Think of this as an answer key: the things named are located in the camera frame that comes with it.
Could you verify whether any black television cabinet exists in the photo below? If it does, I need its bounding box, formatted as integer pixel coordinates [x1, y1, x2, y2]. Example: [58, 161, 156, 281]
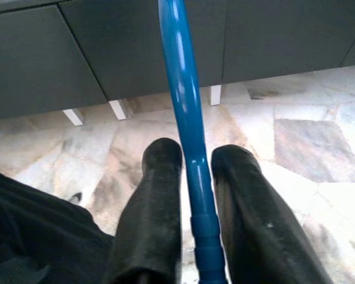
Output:
[0, 0, 355, 140]

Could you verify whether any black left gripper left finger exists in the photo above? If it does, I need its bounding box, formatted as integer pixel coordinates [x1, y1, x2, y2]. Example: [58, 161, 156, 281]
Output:
[102, 137, 184, 284]

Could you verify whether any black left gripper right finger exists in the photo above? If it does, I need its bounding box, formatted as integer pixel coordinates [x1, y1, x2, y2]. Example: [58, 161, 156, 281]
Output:
[210, 144, 334, 284]

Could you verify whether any black printed t-shirt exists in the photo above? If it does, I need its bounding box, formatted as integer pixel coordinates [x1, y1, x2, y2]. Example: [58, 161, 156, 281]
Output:
[0, 167, 115, 284]

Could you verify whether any blue plastic hanger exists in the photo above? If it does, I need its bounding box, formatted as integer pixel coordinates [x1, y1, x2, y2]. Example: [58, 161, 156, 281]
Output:
[156, 0, 229, 284]

